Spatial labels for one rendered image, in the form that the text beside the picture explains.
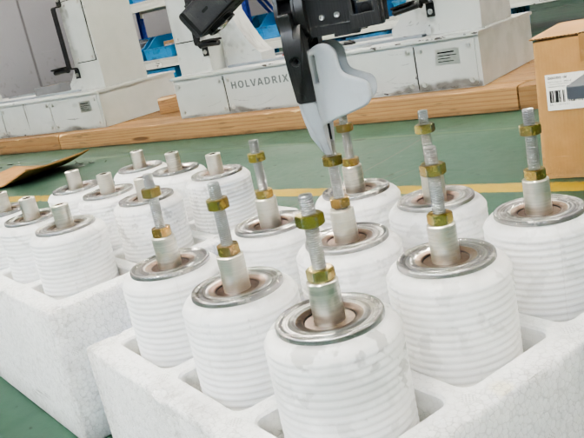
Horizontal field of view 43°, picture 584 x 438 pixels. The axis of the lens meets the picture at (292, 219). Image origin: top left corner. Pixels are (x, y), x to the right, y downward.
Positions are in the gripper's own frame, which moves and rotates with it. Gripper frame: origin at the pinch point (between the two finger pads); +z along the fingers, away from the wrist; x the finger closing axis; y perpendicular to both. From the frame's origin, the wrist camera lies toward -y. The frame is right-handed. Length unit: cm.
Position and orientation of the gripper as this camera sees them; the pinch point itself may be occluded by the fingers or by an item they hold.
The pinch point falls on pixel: (319, 138)
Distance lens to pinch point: 63.8
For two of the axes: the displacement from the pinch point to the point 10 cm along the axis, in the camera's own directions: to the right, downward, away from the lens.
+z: 2.0, 9.4, 2.7
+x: 2.2, -3.1, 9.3
